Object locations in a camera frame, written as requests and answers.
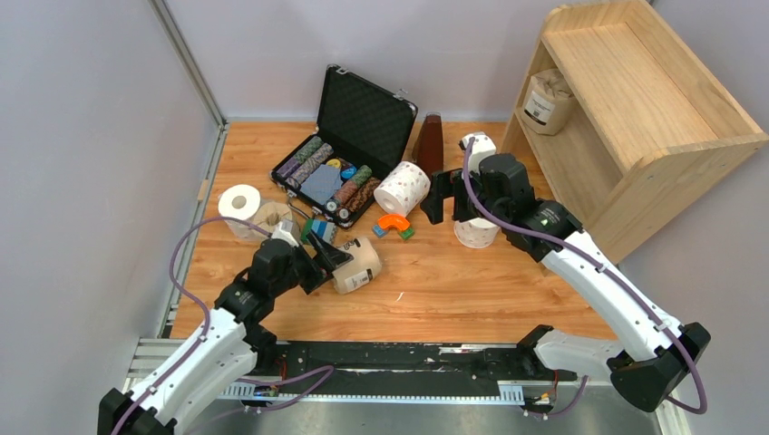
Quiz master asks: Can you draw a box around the orange curved toy piece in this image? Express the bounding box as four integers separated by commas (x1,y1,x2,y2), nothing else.
372,214,415,240

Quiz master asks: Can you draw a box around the wooden shelf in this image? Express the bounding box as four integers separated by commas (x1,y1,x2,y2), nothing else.
499,1,768,263

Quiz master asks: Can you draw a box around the brown roll front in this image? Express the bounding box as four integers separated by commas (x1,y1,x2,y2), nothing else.
333,237,383,295

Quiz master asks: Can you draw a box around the aluminium frame post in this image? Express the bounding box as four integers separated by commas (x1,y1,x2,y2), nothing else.
148,0,227,130

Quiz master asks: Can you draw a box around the brown metronome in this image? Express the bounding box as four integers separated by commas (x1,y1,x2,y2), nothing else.
412,112,444,177

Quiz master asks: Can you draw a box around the patterned paper roll standing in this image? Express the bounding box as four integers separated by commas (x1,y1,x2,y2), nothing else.
453,217,500,249

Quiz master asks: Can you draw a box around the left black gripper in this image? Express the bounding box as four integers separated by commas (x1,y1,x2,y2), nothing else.
271,229,353,296

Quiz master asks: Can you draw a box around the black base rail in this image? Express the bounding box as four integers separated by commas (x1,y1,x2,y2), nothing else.
251,341,578,399

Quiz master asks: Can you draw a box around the black poker chip case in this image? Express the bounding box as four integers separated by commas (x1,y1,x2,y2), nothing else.
268,63,418,229

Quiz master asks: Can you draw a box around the white toilet paper roll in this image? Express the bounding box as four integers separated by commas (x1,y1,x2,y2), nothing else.
218,184,263,241

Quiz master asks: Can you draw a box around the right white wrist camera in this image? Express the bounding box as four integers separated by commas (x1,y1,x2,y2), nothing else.
458,131,497,174

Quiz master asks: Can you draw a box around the brown roll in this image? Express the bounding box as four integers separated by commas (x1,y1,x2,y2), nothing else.
521,68,579,136
246,201,300,237
333,237,383,295

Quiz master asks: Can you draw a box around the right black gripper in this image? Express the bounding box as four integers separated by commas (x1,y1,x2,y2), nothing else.
421,168,507,227

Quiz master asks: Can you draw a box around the green blue block toy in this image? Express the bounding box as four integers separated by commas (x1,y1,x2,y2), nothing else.
301,218,338,245

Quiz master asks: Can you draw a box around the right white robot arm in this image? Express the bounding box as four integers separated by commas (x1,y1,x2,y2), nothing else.
421,153,711,414

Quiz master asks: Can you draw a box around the patterned paper roll lying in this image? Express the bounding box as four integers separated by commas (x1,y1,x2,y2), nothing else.
374,161,431,217

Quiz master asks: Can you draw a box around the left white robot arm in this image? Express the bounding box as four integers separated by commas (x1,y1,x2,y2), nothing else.
97,234,353,434

